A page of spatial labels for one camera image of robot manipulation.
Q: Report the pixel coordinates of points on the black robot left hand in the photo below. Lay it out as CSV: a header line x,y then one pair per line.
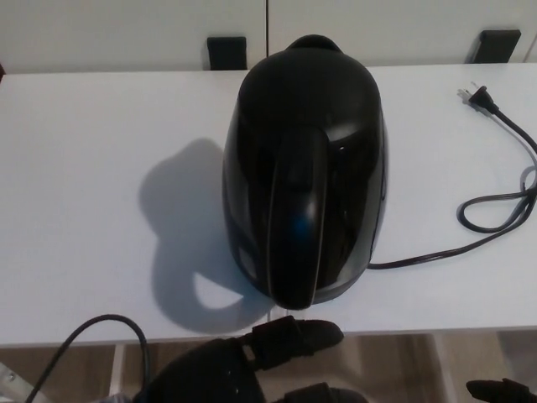
x,y
197,378

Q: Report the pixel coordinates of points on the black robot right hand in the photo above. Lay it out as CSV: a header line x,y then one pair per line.
x,y
507,392

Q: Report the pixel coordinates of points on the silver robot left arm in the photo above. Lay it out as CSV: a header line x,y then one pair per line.
x,y
6,384

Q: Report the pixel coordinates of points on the black kettle base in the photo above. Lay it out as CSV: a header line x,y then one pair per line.
x,y
344,289

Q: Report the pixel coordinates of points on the black electric kettle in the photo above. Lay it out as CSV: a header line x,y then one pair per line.
x,y
302,168

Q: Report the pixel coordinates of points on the white cabinet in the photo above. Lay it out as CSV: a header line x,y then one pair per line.
x,y
126,33

